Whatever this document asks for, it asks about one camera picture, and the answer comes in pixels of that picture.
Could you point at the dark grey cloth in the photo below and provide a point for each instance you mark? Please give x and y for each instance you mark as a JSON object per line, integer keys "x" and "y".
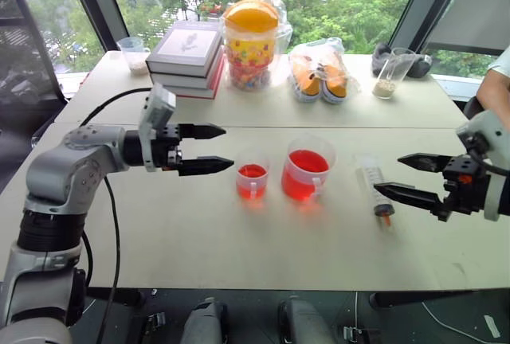
{"x": 420, "y": 66}

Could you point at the orange canvas shoe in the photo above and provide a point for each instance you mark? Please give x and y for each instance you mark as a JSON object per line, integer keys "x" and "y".
{"x": 306, "y": 79}
{"x": 334, "y": 81}

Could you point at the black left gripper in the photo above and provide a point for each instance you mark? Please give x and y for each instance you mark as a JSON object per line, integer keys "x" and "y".
{"x": 167, "y": 137}

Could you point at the small beaker red liquid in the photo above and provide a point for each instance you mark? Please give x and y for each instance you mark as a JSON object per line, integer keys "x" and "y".
{"x": 252, "y": 180}

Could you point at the large beaker red liquid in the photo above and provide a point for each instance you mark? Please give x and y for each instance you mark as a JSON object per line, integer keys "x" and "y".
{"x": 303, "y": 177}

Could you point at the grey hardcover book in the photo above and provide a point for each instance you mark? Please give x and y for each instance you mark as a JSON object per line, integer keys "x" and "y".
{"x": 187, "y": 47}

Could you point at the clear plastic syringe orange tip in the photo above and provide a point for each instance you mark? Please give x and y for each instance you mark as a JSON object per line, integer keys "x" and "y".
{"x": 372, "y": 178}

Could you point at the tall glass with grains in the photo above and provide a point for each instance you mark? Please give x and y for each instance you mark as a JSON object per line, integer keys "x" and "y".
{"x": 388, "y": 77}

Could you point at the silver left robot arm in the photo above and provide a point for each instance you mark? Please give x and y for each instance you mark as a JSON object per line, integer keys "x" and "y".
{"x": 60, "y": 173}

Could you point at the white tape strip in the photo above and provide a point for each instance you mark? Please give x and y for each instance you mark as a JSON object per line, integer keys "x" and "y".
{"x": 493, "y": 326}

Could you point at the black window pillar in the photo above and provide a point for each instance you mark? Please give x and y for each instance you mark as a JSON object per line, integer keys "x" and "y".
{"x": 99, "y": 5}
{"x": 430, "y": 1}

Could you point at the candy jar with orange lid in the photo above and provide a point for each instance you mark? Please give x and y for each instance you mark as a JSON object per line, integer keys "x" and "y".
{"x": 249, "y": 49}

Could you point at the clear measuring cup with grains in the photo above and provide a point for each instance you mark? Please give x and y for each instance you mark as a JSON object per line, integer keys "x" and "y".
{"x": 135, "y": 57}

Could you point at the dark grey rounded shape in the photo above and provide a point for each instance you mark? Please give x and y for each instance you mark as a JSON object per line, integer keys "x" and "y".
{"x": 304, "y": 322}
{"x": 203, "y": 322}

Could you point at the orange shoes in bag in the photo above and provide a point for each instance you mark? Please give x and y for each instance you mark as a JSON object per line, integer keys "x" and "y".
{"x": 318, "y": 47}

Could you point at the light shirt sleeve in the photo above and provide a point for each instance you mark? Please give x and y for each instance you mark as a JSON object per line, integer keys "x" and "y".
{"x": 503, "y": 63}

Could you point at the grey roller blind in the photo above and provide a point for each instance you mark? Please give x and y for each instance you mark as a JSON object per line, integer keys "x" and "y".
{"x": 478, "y": 9}

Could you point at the black office chair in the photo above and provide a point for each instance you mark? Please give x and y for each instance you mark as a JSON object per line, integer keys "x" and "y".
{"x": 24, "y": 65}

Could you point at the white covered book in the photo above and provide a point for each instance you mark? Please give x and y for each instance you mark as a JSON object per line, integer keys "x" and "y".
{"x": 187, "y": 80}

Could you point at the black table frame bar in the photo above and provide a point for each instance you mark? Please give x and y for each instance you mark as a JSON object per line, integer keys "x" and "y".
{"x": 418, "y": 299}
{"x": 119, "y": 297}

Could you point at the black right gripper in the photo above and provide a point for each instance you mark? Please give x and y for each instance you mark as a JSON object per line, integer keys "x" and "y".
{"x": 464, "y": 188}

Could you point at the red covered book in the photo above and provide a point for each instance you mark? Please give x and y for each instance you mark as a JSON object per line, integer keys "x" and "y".
{"x": 199, "y": 93}

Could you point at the crumpled clear plastic bag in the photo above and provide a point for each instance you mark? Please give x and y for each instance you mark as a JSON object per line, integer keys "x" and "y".
{"x": 281, "y": 21}

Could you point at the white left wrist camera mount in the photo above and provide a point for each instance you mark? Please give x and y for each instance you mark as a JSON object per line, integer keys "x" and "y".
{"x": 159, "y": 101}

